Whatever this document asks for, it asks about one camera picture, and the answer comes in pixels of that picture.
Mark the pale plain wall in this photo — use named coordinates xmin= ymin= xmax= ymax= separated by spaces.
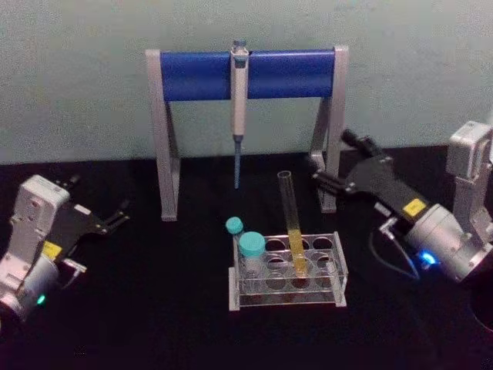
xmin=0 ymin=0 xmax=493 ymax=167

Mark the left gripper's thin cable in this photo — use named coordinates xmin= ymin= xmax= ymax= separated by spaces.
xmin=60 ymin=259 xmax=89 ymax=291

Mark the gripper's thin cable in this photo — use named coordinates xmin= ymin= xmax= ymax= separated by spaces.
xmin=368 ymin=217 xmax=421 ymax=281
xmin=60 ymin=259 xmax=89 ymax=291

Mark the black table cloth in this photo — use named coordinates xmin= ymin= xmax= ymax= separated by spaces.
xmin=0 ymin=144 xmax=493 ymax=370

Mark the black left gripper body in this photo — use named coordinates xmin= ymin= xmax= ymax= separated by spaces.
xmin=44 ymin=202 xmax=109 ymax=264

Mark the glass tube with yellow liquid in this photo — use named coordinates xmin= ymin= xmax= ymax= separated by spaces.
xmin=277 ymin=170 xmax=310 ymax=279

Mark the right gripper's thin cable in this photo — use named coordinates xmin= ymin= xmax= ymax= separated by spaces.
xmin=368 ymin=217 xmax=421 ymax=281

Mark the clear plastic tube rack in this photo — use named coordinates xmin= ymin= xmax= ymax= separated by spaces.
xmin=228 ymin=232 xmax=349 ymax=312

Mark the wide tube with teal cap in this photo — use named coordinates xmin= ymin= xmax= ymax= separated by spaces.
xmin=238 ymin=230 xmax=267 ymax=279

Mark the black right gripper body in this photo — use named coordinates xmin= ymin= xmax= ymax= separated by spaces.
xmin=345 ymin=155 xmax=429 ymax=233

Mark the grey pipette with blue tip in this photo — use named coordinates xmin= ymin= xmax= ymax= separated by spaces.
xmin=230 ymin=38 xmax=250 ymax=190

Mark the small tube with teal cap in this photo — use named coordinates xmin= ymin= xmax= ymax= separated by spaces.
xmin=225 ymin=217 xmax=247 ymax=250

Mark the grey stand with blue bar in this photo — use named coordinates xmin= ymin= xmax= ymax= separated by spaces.
xmin=145 ymin=45 xmax=350 ymax=223

